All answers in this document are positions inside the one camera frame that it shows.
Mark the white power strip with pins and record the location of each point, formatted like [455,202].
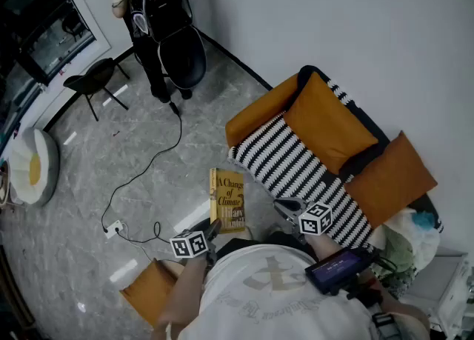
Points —
[113,229]

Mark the pile of clothes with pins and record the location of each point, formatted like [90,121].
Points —
[426,242]

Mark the black screen device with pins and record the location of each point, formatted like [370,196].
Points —
[333,268]

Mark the pale green cloth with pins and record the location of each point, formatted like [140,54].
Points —
[394,253]

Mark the orange footstool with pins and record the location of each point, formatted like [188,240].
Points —
[148,290]

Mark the person's black shorts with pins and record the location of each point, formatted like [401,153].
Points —
[237,244]

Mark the white flower-shaped floor cushion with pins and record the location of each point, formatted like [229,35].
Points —
[46,153]

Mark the small orange cushion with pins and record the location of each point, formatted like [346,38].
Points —
[389,183]

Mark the white cabinet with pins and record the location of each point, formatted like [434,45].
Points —
[437,286]

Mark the black chair with thin legs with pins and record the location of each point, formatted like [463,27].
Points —
[90,79]

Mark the black backpack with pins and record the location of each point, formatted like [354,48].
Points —
[166,5]

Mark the yellow hardcover book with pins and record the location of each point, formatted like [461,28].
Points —
[227,198]

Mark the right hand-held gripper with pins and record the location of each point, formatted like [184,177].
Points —
[314,220]

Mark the black framed glass window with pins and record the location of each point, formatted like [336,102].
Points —
[55,35]

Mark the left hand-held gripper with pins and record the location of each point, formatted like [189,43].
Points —
[189,245]

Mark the orange sofa with black back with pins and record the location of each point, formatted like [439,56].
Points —
[259,112]

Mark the black and white striped blanket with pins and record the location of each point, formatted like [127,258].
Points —
[289,157]

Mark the person's left forearm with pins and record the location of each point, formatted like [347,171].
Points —
[181,294]

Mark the blue fluffy item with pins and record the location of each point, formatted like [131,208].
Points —
[424,220]

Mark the person's white printed t-shirt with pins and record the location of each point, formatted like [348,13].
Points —
[266,305]

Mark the black harness buckle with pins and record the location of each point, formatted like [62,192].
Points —
[385,325]

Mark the large orange cushion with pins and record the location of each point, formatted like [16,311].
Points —
[326,123]

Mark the person's right forearm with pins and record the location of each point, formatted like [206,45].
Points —
[324,246]

